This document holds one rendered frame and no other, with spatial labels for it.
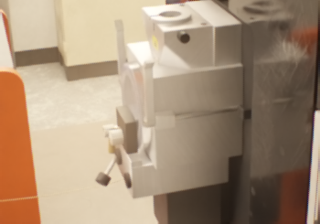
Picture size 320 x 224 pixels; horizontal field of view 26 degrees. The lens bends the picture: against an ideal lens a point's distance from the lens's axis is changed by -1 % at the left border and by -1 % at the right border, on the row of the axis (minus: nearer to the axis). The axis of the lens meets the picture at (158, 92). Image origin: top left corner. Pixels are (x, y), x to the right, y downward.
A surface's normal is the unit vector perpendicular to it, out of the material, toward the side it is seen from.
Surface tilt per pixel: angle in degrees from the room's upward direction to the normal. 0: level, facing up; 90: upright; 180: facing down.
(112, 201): 0
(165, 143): 90
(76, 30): 90
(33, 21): 90
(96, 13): 90
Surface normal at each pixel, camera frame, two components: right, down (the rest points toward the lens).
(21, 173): 0.27, 0.37
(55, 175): -0.03, -0.92
